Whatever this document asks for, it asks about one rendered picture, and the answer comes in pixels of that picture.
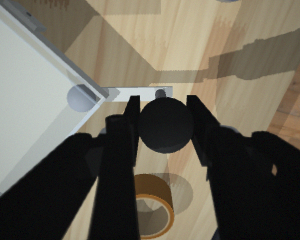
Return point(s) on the brown tape roll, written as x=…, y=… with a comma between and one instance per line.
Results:
x=155, y=223

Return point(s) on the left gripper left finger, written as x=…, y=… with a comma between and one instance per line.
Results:
x=44, y=202

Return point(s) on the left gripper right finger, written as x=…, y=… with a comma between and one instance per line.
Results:
x=245, y=208

